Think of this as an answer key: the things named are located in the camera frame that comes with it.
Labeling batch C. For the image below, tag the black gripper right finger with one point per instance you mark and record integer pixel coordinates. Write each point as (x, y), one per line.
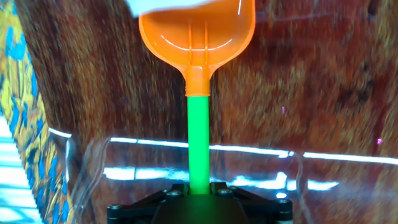
(267, 213)

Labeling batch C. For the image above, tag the orange green toy shovel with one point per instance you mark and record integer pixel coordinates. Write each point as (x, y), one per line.
(199, 140)

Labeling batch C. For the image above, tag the blue starry painting cloth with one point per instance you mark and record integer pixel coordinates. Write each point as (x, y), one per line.
(18, 93)

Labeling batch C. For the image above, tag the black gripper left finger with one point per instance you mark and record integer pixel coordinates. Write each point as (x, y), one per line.
(133, 213)

